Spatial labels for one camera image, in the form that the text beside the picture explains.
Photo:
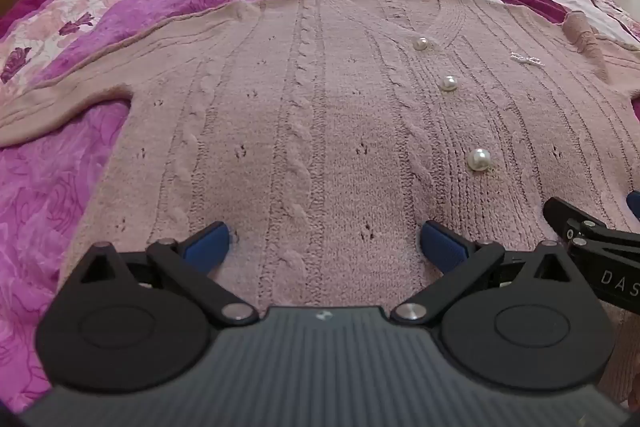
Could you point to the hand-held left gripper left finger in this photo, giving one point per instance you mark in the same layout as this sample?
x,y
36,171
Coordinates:
x,y
207,244

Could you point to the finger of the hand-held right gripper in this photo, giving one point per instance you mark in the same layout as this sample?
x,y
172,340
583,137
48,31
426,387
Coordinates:
x,y
575,219
635,204

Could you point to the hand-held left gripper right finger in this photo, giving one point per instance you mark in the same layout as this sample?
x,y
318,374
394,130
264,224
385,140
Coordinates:
x,y
442,247

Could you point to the pink knit cardigan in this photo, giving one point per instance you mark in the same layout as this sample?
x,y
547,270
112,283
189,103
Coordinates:
x,y
310,107

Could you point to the purple floral blanket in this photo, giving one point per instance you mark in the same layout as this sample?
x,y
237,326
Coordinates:
x,y
60,187

